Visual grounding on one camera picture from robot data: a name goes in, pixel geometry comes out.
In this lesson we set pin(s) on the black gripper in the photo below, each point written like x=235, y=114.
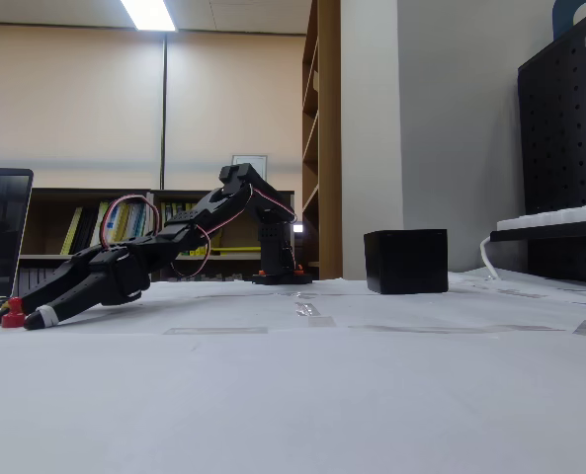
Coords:
x=106, y=280

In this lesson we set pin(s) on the red pawn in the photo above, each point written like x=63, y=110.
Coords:
x=12, y=318

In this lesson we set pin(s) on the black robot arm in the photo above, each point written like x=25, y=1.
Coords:
x=273, y=227

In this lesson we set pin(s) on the black open box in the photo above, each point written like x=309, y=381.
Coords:
x=406, y=261

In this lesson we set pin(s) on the grey white binder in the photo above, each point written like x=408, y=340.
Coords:
x=37, y=277
x=25, y=281

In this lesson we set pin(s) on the yellow slim book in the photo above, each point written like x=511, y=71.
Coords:
x=69, y=236

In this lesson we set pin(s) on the black book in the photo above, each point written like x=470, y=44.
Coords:
x=86, y=229

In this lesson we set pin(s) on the yellow white book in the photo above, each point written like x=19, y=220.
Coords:
x=112, y=222
x=104, y=212

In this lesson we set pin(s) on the low wooden bookshelf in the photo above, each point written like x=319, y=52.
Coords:
x=184, y=195
x=75, y=193

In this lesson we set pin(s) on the yellow binder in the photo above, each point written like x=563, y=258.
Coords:
x=167, y=212
x=178, y=208

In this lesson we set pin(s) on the yellow flat folder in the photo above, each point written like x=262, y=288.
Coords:
x=240, y=249

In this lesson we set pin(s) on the beige roller blind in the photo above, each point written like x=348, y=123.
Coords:
x=65, y=99
x=208, y=99

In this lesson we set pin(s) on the framed certificate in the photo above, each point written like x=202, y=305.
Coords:
x=258, y=163

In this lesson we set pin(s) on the white paper table cover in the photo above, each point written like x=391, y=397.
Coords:
x=292, y=395

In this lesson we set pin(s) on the ceiling light panel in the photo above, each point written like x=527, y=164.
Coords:
x=149, y=15

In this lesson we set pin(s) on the tall wooden bookshelf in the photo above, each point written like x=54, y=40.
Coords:
x=329, y=148

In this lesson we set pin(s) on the black shelf ledge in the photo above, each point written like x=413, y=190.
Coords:
x=544, y=234

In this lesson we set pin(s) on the white power strip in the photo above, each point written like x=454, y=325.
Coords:
x=554, y=217

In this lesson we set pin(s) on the black pegboard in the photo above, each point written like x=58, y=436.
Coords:
x=564, y=148

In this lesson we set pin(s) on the blue panel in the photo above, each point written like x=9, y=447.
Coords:
x=561, y=15

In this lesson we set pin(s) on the black window post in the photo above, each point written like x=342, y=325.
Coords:
x=164, y=123

